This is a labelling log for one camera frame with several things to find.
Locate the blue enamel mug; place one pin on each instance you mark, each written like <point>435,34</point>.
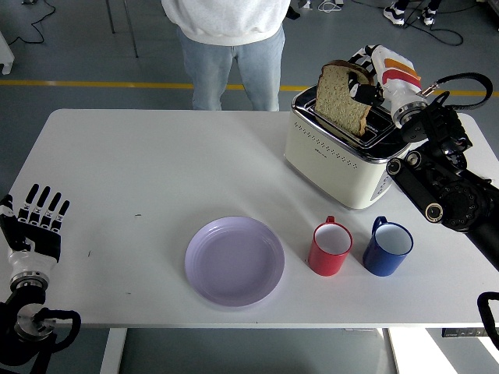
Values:
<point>380,265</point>

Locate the cream toaster with chrome top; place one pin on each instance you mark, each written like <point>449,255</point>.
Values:
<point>331,171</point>

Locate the red enamel mug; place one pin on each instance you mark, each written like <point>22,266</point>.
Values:
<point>325,265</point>

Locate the table height control panel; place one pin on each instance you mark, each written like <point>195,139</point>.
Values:
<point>468,332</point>

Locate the yellow floor tape line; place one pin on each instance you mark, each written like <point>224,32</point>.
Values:
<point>117,84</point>

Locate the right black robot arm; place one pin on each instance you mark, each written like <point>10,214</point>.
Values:
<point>460,195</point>

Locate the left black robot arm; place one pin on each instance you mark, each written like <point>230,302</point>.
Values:
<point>27,323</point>

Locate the person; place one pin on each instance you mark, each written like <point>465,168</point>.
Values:
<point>393,13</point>
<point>226,23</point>

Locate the metal chair legs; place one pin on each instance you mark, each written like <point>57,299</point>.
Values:
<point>132,35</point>

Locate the purple plate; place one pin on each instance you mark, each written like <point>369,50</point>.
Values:
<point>234,261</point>

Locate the white table leg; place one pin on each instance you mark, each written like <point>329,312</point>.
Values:
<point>113,350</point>
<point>391,350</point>

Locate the black floor pedal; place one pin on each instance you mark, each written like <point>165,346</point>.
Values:
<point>293,13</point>

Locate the white furniture piece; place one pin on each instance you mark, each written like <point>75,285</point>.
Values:
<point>6,54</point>

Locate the bread slice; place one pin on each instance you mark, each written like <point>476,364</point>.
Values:
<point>337,101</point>

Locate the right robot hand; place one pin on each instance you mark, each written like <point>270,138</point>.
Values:
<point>401,83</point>

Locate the white charger block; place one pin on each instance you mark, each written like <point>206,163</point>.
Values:
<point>305,4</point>

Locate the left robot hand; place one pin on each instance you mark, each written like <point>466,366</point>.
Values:
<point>43,241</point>

